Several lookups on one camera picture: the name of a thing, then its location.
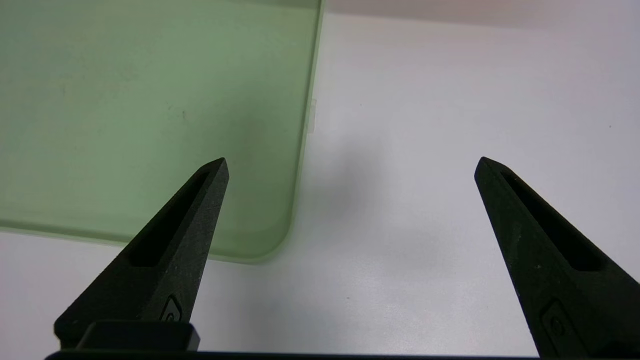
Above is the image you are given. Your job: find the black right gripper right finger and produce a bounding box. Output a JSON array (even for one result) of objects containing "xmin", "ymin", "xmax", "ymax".
[{"xmin": 474, "ymin": 156, "xmax": 640, "ymax": 357}]

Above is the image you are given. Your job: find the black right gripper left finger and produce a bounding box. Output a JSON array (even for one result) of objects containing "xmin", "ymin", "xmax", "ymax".
[{"xmin": 54, "ymin": 157, "xmax": 230, "ymax": 351}]

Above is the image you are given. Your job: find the light green plastic tray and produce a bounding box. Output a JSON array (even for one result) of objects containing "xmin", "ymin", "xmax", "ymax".
[{"xmin": 0, "ymin": 0, "xmax": 326, "ymax": 264}]

